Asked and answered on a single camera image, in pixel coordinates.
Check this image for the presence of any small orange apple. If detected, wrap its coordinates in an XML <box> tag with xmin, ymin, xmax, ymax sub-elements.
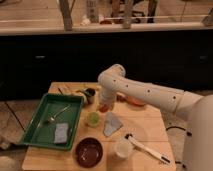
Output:
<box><xmin>99</xmin><ymin>104</ymin><xmax>109</xmax><ymax>113</ymax></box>

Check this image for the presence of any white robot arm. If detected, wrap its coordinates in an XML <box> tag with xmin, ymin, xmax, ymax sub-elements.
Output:
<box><xmin>98</xmin><ymin>64</ymin><xmax>213</xmax><ymax>171</ymax></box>

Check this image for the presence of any green plastic cup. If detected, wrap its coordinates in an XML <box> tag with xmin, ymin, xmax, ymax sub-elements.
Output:
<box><xmin>86</xmin><ymin>112</ymin><xmax>100</xmax><ymax>127</ymax></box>

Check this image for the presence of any clear plastic cup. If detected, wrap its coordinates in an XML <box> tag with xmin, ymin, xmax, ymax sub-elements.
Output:
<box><xmin>114</xmin><ymin>138</ymin><xmax>133</xmax><ymax>159</ymax></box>

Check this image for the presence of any dark round can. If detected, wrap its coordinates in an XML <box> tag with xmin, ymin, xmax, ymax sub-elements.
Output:
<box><xmin>84</xmin><ymin>88</ymin><xmax>96</xmax><ymax>104</ymax></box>

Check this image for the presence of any grey folded cloth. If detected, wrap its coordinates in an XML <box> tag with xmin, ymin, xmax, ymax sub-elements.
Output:
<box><xmin>103</xmin><ymin>112</ymin><xmax>123</xmax><ymax>137</ymax></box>

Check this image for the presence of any metal spoon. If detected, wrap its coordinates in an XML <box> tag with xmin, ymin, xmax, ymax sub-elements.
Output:
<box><xmin>46</xmin><ymin>105</ymin><xmax>71</xmax><ymax>123</ymax></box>

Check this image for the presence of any grey sponge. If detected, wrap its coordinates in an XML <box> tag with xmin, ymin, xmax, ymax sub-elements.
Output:
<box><xmin>54</xmin><ymin>123</ymin><xmax>69</xmax><ymax>144</ymax></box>

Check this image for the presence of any dark red bowl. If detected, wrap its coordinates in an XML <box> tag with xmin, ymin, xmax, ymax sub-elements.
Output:
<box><xmin>75</xmin><ymin>137</ymin><xmax>103</xmax><ymax>168</ymax></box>

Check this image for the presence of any green plastic tray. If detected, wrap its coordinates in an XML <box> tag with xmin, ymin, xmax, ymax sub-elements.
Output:
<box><xmin>20</xmin><ymin>93</ymin><xmax>83</xmax><ymax>151</ymax></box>

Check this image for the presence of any white handled brush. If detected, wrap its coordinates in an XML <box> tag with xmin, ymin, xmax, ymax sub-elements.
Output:
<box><xmin>125</xmin><ymin>134</ymin><xmax>171</xmax><ymax>164</ymax></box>

